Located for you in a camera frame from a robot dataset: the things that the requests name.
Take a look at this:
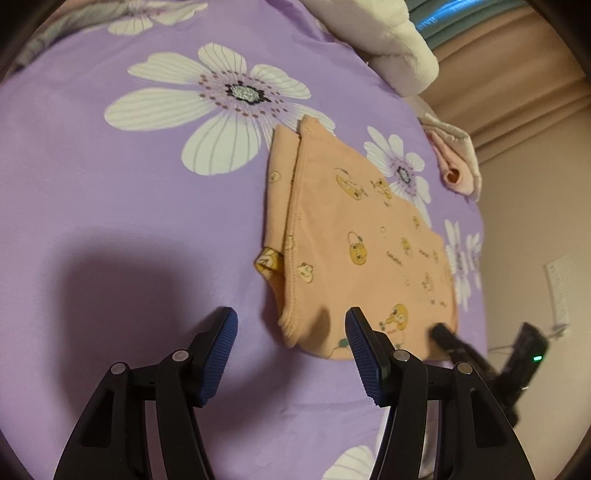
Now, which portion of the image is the pink folded garment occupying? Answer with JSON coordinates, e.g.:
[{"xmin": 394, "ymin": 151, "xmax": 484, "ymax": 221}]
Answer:
[{"xmin": 425, "ymin": 129, "xmax": 478, "ymax": 197}]

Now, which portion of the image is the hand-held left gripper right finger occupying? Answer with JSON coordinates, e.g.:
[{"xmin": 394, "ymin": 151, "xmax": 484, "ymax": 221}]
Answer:
[{"xmin": 344, "ymin": 307, "xmax": 536, "ymax": 480}]

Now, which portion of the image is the teal curtain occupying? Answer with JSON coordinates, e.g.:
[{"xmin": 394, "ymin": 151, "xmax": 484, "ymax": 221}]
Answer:
[{"xmin": 406, "ymin": 0, "xmax": 527, "ymax": 47}]

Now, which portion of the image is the purple floral blanket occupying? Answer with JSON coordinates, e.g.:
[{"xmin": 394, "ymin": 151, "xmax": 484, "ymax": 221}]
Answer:
[{"xmin": 0, "ymin": 0, "xmax": 488, "ymax": 480}]

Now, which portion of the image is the white fluffy blanket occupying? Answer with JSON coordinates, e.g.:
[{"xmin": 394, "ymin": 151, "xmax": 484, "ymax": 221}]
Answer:
[{"xmin": 302, "ymin": 0, "xmax": 439, "ymax": 97}]

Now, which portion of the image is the white wall fixture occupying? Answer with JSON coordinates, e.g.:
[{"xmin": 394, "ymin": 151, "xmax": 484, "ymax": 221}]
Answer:
[{"xmin": 545, "ymin": 251, "xmax": 574, "ymax": 337}]

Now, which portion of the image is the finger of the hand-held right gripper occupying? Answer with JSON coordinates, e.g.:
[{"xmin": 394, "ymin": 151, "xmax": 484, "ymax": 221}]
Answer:
[{"xmin": 431, "ymin": 323, "xmax": 492, "ymax": 370}]

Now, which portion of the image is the cream folded cloth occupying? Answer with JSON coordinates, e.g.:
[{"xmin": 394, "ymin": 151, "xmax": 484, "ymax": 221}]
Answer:
[{"xmin": 418, "ymin": 113, "xmax": 483, "ymax": 201}]

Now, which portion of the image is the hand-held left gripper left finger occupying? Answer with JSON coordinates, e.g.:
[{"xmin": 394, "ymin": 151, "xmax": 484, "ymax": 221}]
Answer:
[{"xmin": 53, "ymin": 307, "xmax": 239, "ymax": 480}]

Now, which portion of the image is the beige curtain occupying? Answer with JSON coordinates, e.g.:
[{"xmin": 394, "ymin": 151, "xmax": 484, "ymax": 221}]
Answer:
[{"xmin": 416, "ymin": 9, "xmax": 591, "ymax": 162}]

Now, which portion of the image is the orange cartoon print shirt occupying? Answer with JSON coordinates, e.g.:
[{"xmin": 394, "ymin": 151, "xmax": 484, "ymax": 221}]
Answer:
[{"xmin": 254, "ymin": 115, "xmax": 459, "ymax": 361}]

